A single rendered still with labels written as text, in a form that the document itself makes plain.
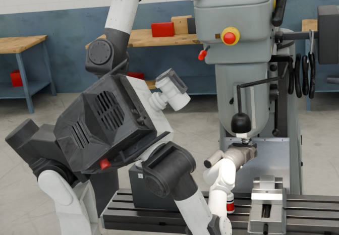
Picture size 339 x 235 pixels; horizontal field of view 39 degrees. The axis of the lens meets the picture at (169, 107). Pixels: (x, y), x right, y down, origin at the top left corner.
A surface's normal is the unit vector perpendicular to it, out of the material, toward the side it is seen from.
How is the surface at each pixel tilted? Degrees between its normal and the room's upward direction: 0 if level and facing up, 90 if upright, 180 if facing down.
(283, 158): 62
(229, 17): 90
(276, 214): 0
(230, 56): 90
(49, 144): 90
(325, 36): 90
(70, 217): 115
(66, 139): 74
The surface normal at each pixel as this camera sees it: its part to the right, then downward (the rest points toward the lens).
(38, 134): 0.11, -0.92
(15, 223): -0.11, -0.93
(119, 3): -0.37, -0.11
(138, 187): -0.37, 0.37
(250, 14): -0.15, 0.37
